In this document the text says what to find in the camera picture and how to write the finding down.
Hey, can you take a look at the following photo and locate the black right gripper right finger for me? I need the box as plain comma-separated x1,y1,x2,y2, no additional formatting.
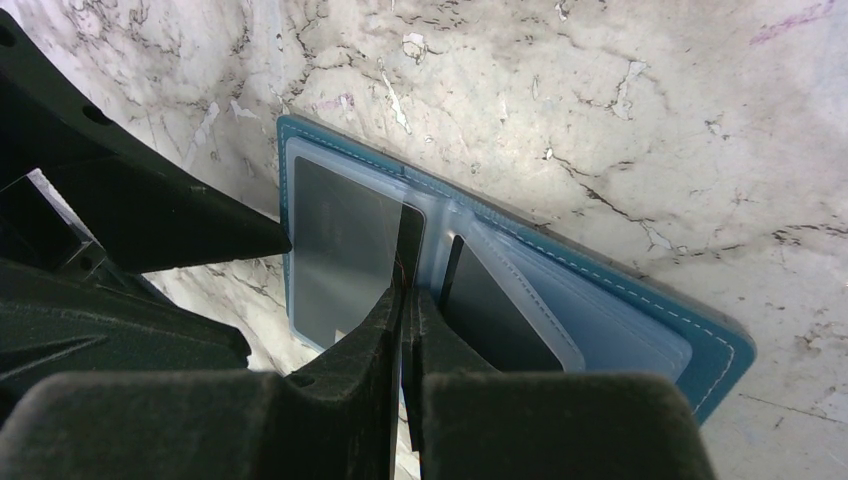
402,289,714,479

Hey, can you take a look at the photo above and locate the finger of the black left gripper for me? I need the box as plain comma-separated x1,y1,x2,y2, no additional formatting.
1,261,251,417
1,12,291,273

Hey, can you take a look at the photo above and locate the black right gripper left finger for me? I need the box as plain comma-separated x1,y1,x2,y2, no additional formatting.
1,288,405,479

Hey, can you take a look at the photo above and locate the black credit card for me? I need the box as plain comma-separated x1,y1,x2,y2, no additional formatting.
290,156,426,349
438,235,563,372

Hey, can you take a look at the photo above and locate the blue card holder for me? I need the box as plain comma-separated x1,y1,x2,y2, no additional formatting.
277,115,756,420

